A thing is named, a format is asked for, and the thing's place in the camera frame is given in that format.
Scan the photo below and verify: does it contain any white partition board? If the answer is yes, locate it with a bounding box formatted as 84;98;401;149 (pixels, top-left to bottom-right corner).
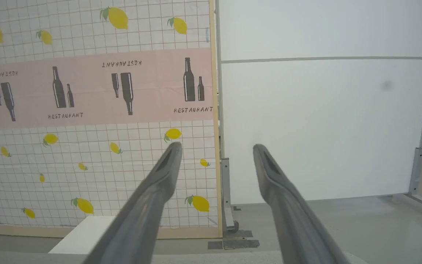
215;0;422;205

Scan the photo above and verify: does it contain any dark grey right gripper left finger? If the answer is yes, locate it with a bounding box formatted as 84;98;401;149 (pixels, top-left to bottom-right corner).
84;142;183;264

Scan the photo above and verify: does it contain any lemon print partition panel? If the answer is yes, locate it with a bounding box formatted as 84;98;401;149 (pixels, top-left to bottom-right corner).
0;0;222;239

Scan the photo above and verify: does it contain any large black floor tape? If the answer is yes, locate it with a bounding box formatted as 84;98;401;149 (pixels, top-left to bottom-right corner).
223;230;260;250

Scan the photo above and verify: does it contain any white box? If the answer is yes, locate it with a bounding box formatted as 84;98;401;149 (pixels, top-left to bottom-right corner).
48;216;116;254

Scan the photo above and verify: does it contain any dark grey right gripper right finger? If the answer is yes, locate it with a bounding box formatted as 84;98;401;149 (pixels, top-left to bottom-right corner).
253;144;349;264

